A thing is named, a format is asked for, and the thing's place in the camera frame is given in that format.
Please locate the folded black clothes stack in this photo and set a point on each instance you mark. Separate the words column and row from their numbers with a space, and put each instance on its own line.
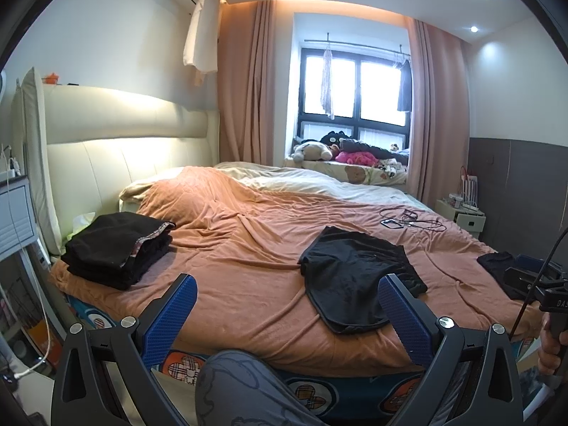
column 117, row 249

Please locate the grey patterned trouser leg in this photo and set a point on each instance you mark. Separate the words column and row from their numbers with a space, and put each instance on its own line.
column 236, row 388

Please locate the white nightstand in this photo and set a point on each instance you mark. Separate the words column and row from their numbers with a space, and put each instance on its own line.
column 469, row 220

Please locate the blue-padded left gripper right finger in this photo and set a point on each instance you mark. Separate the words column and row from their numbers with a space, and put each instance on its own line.
column 471, row 376

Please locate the orange bed blanket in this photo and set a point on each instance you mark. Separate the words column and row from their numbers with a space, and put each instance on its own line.
column 243, row 247

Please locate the pink cloth on sill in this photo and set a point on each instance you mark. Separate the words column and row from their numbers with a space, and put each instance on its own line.
column 356, row 158

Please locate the dark hanging garment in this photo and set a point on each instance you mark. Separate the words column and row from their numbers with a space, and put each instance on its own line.
column 405, row 88

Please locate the black framed window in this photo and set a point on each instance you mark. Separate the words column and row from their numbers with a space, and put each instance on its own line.
column 353, row 94

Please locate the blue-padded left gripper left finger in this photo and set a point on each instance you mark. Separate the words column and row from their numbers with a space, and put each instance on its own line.
column 83, row 392

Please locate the black shorts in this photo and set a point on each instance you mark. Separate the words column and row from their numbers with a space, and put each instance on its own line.
column 342, row 270

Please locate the white side cabinet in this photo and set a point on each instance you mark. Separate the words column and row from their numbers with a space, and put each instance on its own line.
column 17, row 220

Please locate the black garment at bed edge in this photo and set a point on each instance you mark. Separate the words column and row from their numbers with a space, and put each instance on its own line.
column 496, row 265

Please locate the pink left curtain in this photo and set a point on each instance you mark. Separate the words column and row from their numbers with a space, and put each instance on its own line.
column 245, row 82

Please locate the white hanging shirt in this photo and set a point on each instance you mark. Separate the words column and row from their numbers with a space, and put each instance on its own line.
column 201, row 47

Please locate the pink right curtain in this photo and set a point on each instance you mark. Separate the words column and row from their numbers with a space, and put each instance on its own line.
column 440, row 118

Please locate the cream padded headboard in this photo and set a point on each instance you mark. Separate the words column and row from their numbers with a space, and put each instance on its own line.
column 81, row 146

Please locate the pink curtain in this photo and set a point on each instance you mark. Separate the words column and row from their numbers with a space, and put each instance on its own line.
column 440, row 118
column 245, row 82

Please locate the person's right hand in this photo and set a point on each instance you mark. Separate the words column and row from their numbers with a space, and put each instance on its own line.
column 550, row 346

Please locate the white plush toy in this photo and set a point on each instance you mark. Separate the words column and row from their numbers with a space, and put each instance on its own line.
column 311, row 150

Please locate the cream bed sheet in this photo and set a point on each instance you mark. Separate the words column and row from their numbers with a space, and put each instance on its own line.
column 282, row 179

